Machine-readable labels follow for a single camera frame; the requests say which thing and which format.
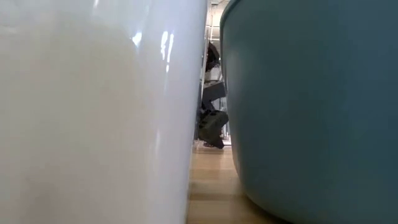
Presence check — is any teal plastic bin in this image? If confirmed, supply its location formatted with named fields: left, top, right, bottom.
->
left=219, top=0, right=398, bottom=224

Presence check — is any white plastic bin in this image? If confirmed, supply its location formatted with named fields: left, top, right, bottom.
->
left=0, top=0, right=208, bottom=224

